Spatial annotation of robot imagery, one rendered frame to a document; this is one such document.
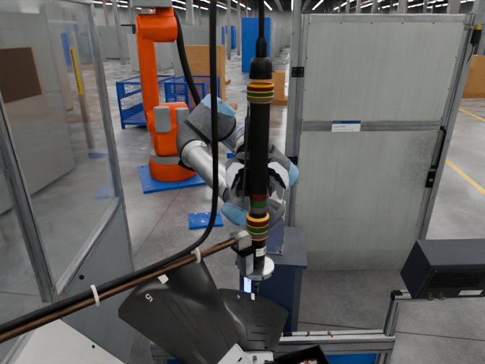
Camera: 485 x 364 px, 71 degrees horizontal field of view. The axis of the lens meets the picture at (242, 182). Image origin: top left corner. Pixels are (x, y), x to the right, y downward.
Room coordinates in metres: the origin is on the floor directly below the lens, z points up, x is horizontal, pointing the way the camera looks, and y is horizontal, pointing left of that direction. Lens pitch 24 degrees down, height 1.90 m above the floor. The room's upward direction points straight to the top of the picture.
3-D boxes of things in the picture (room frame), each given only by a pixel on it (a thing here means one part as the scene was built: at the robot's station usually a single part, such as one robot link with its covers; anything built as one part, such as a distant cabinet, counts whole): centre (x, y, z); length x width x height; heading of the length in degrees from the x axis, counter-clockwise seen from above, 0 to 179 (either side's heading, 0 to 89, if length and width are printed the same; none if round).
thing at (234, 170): (0.57, 0.02, 1.64); 0.09 x 0.03 x 0.06; 160
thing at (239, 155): (0.67, -0.02, 1.63); 0.12 x 0.08 x 0.09; 2
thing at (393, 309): (0.94, -0.55, 0.96); 0.03 x 0.03 x 0.20; 2
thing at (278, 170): (0.57, -0.07, 1.64); 0.09 x 0.03 x 0.06; 23
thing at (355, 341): (0.92, -0.12, 0.82); 0.90 x 0.04 x 0.08; 92
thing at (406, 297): (0.94, -0.65, 1.04); 0.24 x 0.03 x 0.03; 92
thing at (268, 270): (0.55, -0.02, 1.50); 0.09 x 0.07 x 0.10; 127
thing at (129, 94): (7.62, 2.07, 0.49); 1.27 x 0.88 x 0.98; 173
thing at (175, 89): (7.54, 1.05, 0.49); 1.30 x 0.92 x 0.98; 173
